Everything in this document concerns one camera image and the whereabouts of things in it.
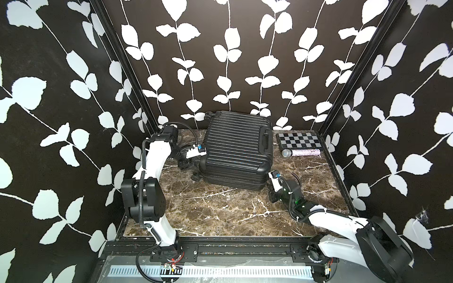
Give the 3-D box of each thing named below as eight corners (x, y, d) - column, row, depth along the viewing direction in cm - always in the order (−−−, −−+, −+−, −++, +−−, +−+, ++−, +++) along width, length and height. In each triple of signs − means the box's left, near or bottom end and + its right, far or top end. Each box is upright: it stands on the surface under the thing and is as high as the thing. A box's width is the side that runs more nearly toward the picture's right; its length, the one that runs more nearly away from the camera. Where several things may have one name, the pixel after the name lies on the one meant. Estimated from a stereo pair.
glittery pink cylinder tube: (282, 158, 110) (284, 153, 106) (281, 153, 112) (282, 149, 108) (318, 155, 111) (321, 151, 108) (316, 151, 113) (318, 147, 110)
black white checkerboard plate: (279, 149, 112) (280, 147, 111) (275, 134, 121) (276, 132, 119) (321, 149, 113) (322, 147, 111) (315, 134, 121) (316, 132, 120)
